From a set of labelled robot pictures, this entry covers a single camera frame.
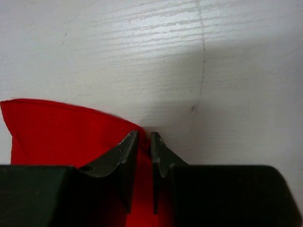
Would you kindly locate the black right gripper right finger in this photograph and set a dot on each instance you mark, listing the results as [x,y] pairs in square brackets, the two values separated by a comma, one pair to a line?
[218,195]

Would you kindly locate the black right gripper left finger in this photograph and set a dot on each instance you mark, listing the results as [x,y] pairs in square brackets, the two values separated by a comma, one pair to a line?
[97,194]

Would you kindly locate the red t shirt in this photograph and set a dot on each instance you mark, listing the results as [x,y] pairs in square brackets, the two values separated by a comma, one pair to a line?
[52,133]

